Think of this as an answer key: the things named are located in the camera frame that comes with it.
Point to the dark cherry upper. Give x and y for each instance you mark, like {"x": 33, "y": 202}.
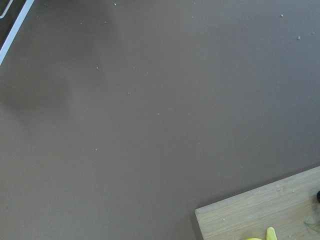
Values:
{"x": 318, "y": 196}

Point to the lemon slice upper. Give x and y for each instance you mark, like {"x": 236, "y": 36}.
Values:
{"x": 253, "y": 238}

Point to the wooden cutting board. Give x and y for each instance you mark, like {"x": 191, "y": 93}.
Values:
{"x": 290, "y": 206}

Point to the yellow plastic knife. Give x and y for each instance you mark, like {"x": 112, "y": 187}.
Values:
{"x": 271, "y": 234}

